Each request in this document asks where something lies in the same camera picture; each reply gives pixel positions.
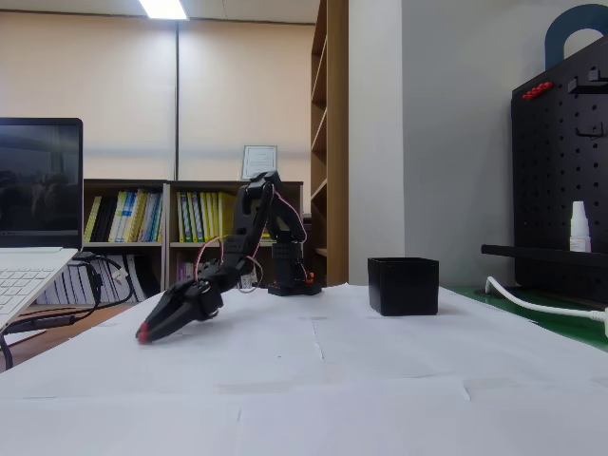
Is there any small white bottle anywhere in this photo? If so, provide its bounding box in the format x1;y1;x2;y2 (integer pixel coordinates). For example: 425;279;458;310
568;200;594;253

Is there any white power strip cable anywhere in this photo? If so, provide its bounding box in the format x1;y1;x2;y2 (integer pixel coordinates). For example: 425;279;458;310
484;275;607;320

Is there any framed certificate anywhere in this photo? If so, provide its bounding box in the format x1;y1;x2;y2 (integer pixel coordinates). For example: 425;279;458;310
240;144;278;181

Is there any black cable white connector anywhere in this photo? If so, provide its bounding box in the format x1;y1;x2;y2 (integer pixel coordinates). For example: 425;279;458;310
97;256;138;306

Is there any wide yellow binder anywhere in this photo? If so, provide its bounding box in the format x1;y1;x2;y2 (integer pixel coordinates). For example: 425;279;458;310
218;192;238;239

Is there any black pegboard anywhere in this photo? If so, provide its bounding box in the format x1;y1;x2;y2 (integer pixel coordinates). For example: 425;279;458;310
480;35;608;306

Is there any slanted yellow book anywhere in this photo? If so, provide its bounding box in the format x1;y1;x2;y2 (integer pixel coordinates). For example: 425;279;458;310
84;195;104;243

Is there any green yellow book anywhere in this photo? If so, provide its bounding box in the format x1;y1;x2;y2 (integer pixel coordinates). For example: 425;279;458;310
176;191;191;243

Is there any beige roller blind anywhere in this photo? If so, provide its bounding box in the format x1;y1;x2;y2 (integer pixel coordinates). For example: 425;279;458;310
0;11;178;181
178;21;315;181

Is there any red white servo cable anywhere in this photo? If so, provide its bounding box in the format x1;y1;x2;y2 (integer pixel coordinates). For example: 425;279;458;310
196;236;225;282
273;186;309;241
237;255;265;294

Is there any white paper sheet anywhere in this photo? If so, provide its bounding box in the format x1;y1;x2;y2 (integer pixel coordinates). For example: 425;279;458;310
235;378;474;456
0;316;328;401
463;360;608;456
0;383;244;456
311;284;608;387
237;283;476;325
108;287;314;330

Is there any blue spine book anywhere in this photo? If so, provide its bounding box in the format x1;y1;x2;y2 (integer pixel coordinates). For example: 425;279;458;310
142;192;165;243

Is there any dark blue arched object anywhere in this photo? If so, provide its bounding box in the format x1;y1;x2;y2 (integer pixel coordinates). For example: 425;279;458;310
544;3;608;70

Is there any black book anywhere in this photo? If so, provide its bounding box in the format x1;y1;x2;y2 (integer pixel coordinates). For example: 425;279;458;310
92;195;118;243

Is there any black laptop cable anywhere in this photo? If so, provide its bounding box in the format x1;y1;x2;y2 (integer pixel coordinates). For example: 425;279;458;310
0;254;105;371

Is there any black square cup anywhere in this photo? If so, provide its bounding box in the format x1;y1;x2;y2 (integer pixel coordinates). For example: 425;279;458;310
367;256;440;317

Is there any ceiling light panel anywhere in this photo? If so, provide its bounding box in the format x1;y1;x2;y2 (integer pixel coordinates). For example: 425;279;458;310
137;0;189;21

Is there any tall brown bookshelf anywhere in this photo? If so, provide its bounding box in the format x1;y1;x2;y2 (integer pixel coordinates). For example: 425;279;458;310
310;0;351;289

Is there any yellow white book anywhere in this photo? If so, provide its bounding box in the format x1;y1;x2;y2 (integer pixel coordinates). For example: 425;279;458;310
109;190;131;243

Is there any white laptop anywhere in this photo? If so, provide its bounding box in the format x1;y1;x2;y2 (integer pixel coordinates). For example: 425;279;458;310
0;117;85;333

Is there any low brown bookcase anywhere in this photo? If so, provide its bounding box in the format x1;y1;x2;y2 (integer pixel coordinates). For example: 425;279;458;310
83;179;168;305
163;180;305;292

